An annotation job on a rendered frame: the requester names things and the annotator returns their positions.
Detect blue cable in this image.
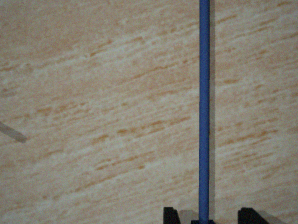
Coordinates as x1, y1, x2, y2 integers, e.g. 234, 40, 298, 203
199, 0, 210, 224

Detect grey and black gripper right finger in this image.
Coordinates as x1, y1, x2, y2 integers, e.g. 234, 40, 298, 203
238, 207, 269, 224

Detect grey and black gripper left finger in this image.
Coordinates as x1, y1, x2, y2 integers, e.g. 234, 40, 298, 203
163, 207, 181, 224

